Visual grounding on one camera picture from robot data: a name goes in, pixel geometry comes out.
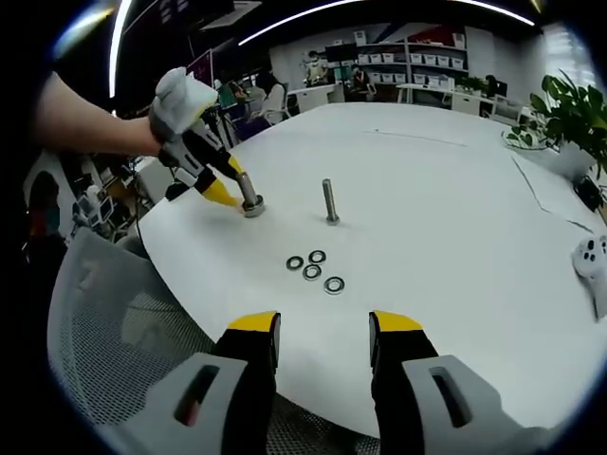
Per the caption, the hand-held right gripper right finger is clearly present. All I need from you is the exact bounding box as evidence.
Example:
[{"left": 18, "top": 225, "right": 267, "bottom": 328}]
[{"left": 368, "top": 310, "right": 537, "bottom": 455}]

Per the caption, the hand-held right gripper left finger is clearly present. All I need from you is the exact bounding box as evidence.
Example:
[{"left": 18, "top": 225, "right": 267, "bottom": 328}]
[{"left": 120, "top": 310, "right": 282, "bottom": 455}]

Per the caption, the large threaded steel stud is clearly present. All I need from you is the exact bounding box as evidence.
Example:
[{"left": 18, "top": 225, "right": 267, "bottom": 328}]
[{"left": 235, "top": 172, "right": 268, "bottom": 220}]

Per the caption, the small threaded steel stud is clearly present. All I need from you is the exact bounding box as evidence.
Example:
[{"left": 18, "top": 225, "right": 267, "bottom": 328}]
[{"left": 322, "top": 178, "right": 341, "bottom": 226}]

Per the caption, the red screen monitor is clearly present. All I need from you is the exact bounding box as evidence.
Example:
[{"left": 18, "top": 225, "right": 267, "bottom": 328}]
[{"left": 186, "top": 49, "right": 214, "bottom": 89}]

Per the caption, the grey mesh office chair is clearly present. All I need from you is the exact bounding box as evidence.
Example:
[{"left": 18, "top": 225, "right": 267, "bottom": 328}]
[{"left": 46, "top": 226, "right": 380, "bottom": 455}]

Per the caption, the long ceiling light strip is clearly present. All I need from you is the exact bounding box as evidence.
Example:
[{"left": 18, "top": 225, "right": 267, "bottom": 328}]
[{"left": 236, "top": 0, "right": 537, "bottom": 47}]

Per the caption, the white shelf with storage boxes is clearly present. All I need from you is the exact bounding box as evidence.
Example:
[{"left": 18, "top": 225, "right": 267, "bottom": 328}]
[{"left": 355, "top": 30, "right": 470, "bottom": 87}]

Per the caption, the white game controller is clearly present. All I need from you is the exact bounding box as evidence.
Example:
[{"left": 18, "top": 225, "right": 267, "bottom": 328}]
[{"left": 571, "top": 235, "right": 607, "bottom": 320}]

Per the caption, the white background desk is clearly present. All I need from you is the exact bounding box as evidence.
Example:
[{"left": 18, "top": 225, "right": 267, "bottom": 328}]
[{"left": 395, "top": 82, "right": 505, "bottom": 118}]

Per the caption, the white paper sheet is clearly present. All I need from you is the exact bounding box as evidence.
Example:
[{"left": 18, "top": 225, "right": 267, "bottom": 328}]
[{"left": 510, "top": 155, "right": 597, "bottom": 234}]

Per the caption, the small black device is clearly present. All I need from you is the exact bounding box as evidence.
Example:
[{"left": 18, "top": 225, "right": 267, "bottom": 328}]
[{"left": 572, "top": 175, "right": 606, "bottom": 212}]

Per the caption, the green potted plant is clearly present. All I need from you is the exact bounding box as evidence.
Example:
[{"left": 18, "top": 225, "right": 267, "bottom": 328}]
[{"left": 503, "top": 69, "right": 607, "bottom": 182}]

